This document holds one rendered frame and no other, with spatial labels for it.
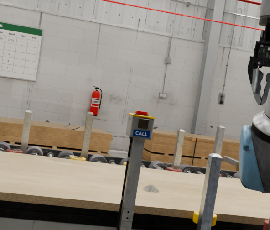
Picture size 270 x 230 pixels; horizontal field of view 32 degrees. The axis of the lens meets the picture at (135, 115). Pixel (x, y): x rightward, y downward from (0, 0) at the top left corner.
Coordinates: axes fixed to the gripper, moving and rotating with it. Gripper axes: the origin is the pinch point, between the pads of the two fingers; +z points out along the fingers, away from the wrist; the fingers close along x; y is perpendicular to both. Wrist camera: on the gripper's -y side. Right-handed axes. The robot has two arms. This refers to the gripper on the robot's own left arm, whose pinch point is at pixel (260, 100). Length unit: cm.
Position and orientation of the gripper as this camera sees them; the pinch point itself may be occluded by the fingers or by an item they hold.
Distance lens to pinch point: 123.9
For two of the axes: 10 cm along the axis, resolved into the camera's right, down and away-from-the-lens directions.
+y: -2.3, 0.2, -9.7
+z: -1.5, 9.9, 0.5
